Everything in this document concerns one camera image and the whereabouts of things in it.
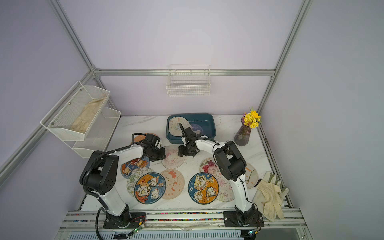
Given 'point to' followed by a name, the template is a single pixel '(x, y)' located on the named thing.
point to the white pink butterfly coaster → (226, 192)
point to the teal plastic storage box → (207, 120)
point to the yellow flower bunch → (252, 119)
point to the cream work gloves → (273, 200)
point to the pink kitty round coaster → (172, 160)
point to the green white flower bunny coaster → (135, 174)
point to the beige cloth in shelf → (82, 122)
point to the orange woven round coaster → (141, 137)
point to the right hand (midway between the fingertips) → (179, 155)
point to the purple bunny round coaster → (196, 129)
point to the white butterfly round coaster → (174, 126)
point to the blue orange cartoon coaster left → (149, 188)
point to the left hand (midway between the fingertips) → (165, 158)
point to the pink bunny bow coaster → (175, 183)
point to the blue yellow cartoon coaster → (203, 188)
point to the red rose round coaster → (210, 166)
